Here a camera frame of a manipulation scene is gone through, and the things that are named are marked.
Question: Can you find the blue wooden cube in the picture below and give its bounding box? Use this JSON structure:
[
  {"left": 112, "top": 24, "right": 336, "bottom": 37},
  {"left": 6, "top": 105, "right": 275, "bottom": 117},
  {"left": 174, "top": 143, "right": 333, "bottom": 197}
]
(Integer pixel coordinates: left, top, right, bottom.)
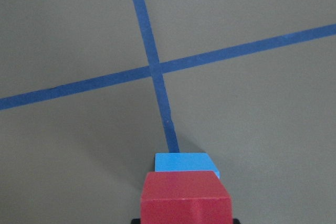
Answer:
[{"left": 154, "top": 153, "right": 220, "bottom": 178}]

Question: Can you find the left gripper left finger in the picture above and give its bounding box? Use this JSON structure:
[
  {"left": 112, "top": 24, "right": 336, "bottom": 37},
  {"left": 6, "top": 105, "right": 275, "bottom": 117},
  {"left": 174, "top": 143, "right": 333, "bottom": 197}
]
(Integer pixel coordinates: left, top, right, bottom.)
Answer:
[{"left": 131, "top": 218, "right": 141, "bottom": 224}]

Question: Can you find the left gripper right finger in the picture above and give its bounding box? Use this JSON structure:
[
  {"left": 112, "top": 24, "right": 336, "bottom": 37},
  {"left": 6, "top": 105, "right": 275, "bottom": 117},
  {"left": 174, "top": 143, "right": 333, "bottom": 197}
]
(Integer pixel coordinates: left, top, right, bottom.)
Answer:
[{"left": 233, "top": 218, "right": 240, "bottom": 224}]

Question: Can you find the red wooden cube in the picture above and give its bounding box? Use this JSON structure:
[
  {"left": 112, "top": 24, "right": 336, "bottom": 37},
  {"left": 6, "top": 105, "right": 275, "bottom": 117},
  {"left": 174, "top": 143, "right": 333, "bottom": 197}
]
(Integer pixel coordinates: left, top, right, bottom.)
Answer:
[{"left": 140, "top": 171, "right": 233, "bottom": 223}]

